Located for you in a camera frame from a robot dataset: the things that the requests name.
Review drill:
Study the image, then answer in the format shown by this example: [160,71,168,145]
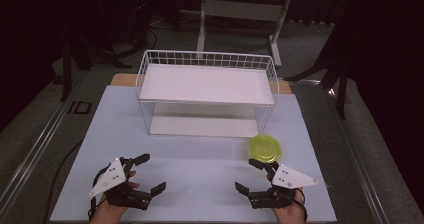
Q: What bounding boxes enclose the black cable bundle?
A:
[109,25,159,61]

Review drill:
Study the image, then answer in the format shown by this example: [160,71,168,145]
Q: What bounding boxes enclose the black stand legs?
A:
[284,33,351,120]
[59,38,133,102]

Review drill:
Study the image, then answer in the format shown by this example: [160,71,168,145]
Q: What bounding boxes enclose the black floor cable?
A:
[42,138,84,224]

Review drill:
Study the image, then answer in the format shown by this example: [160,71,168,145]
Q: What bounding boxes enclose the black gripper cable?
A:
[294,187,309,222]
[87,163,112,220]

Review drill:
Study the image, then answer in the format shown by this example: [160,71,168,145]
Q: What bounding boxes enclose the person's right hand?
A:
[272,190,307,224]

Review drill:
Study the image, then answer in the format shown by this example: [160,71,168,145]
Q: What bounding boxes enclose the white metal desk frame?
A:
[196,0,294,68]

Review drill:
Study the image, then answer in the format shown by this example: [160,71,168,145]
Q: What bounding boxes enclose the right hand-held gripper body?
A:
[247,161,320,210]

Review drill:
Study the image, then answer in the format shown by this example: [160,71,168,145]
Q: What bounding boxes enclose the white wire shelf rack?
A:
[134,49,280,139]

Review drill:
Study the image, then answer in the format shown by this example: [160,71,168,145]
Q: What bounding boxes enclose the yellow-green plastic plate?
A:
[248,133,283,164]

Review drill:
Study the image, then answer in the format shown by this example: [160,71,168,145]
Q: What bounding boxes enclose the light blue table mat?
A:
[49,84,338,223]

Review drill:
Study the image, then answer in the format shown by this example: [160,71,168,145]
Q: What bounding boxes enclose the person's left hand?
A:
[89,170,141,224]

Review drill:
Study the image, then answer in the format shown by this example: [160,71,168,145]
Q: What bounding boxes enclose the metal floor rail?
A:
[0,72,88,215]
[328,87,383,224]

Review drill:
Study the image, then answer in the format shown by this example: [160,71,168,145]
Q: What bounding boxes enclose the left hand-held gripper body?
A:
[88,156,156,212]

